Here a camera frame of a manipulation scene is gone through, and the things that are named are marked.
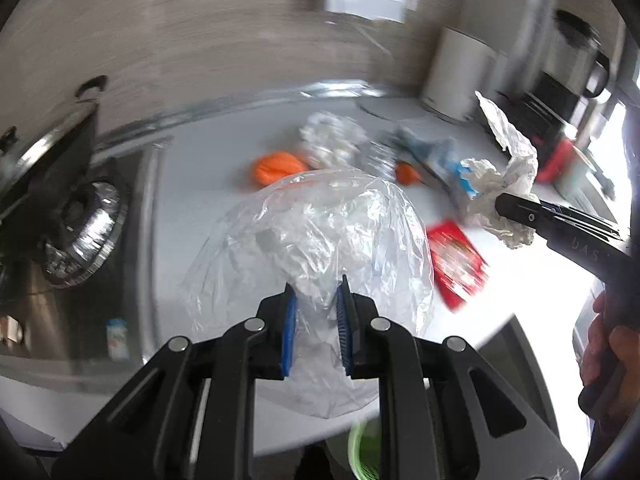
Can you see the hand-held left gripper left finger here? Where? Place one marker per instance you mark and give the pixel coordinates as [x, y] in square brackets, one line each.
[289, 332]

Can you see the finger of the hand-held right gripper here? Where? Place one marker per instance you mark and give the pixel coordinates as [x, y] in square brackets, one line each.
[580, 219]
[520, 212]

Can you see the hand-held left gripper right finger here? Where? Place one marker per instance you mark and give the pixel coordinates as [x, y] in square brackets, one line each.
[344, 330]

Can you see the white paper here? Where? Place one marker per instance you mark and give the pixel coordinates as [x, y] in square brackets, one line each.
[515, 152]

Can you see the clear plastic bag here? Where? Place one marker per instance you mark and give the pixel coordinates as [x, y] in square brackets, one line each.
[325, 225]

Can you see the small orange peel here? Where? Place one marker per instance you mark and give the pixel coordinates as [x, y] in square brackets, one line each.
[407, 174]

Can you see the person's right hand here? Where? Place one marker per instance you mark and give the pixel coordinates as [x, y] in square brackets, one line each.
[625, 347]

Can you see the red snack packet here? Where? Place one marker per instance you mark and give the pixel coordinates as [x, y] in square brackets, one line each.
[455, 260]

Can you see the blue and white wrapper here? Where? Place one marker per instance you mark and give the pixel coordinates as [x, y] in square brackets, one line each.
[440, 160]

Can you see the black and red blender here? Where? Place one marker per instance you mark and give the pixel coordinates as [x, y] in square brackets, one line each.
[550, 105]

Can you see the green plastic basket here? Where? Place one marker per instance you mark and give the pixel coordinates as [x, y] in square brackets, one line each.
[362, 455]

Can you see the white electric kettle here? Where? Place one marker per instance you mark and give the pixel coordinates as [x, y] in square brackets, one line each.
[457, 75]

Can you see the stainless steel gas stove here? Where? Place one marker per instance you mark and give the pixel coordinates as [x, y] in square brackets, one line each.
[140, 270]

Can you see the large orange peel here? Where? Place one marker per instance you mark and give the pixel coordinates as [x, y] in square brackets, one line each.
[275, 167]

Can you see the small white bottle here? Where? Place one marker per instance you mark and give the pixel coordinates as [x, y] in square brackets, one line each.
[117, 337]

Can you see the crumpled clear plastic wrap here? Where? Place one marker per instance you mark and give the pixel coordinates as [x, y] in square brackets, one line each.
[330, 140]

